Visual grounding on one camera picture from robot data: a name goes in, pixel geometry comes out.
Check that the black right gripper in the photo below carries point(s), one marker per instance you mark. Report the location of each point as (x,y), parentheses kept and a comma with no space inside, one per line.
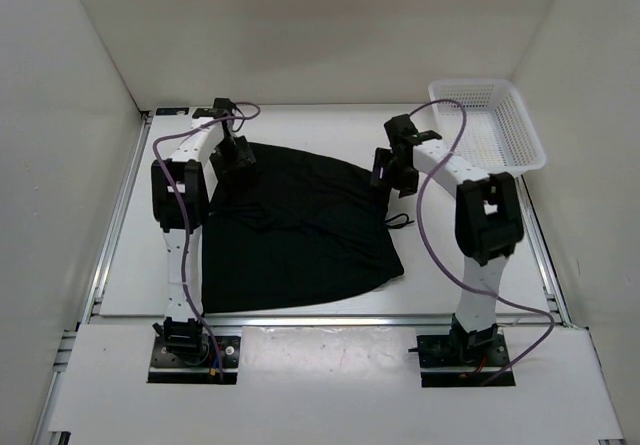
(407,186)

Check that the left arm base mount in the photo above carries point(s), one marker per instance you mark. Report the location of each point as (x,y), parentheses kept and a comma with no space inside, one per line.
(183,353)

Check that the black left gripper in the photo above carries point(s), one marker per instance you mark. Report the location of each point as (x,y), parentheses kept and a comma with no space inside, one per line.
(244,158)

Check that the white plastic basket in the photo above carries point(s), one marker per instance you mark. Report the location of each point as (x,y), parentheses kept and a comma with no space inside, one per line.
(499,135)

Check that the aluminium front rail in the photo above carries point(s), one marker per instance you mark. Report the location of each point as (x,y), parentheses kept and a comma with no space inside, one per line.
(323,320)

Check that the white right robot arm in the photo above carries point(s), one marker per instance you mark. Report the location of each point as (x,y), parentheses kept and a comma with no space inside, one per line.
(487,221)

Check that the black shorts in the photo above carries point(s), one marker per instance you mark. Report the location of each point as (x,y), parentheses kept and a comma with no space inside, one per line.
(308,229)

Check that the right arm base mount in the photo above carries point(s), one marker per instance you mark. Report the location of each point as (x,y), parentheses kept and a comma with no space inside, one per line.
(464,360)

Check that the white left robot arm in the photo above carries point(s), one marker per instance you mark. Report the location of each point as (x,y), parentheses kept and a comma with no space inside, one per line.
(187,169)

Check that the aluminium left rail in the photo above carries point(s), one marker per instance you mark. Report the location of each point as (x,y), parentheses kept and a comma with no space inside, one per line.
(101,271)

